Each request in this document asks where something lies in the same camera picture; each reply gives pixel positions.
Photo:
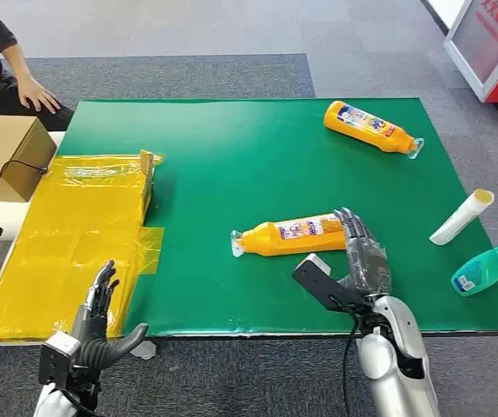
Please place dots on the teal plastic bottle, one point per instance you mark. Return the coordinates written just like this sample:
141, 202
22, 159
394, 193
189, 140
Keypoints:
483, 270

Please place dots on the yellow taped flat cardboard box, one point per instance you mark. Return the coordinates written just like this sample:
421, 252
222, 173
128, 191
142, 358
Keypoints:
70, 242

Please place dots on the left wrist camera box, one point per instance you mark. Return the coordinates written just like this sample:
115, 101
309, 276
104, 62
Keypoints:
57, 357

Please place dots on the orange bottle with pink label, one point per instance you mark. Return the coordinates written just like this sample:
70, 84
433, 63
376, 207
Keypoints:
291, 237

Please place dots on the green table mat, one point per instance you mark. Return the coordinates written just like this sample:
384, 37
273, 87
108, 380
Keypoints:
248, 161

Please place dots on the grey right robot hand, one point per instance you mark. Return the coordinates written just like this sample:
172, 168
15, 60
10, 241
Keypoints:
365, 259

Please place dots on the person's hand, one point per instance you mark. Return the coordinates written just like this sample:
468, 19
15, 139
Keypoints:
35, 93

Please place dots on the brown cardboard box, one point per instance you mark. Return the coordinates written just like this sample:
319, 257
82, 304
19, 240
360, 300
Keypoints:
5, 152

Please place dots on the white tube bottle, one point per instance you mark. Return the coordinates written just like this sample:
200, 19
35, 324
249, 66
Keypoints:
461, 217

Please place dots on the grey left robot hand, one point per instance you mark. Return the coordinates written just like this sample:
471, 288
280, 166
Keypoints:
94, 334

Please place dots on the clear plastic scrap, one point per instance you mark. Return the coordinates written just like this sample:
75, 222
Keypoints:
145, 350

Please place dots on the person's forearm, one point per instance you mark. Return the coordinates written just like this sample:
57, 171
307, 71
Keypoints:
16, 62

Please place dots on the orange bottle with blue label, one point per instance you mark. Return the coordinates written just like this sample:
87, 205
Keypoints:
361, 125

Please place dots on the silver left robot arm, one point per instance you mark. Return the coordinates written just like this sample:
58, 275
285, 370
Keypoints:
53, 403

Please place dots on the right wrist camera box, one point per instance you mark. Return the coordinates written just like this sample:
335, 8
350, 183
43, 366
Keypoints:
318, 279

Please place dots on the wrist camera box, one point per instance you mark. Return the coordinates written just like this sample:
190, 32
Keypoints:
318, 279
57, 357

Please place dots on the red and white sign board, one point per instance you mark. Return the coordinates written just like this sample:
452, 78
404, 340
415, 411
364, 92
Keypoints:
487, 40

